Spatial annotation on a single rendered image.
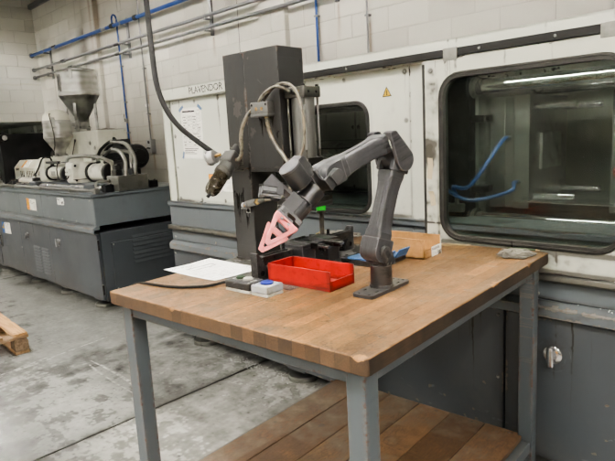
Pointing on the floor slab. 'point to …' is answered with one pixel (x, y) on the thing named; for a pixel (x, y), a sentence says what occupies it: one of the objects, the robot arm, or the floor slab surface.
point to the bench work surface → (348, 358)
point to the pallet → (13, 337)
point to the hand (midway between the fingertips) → (265, 244)
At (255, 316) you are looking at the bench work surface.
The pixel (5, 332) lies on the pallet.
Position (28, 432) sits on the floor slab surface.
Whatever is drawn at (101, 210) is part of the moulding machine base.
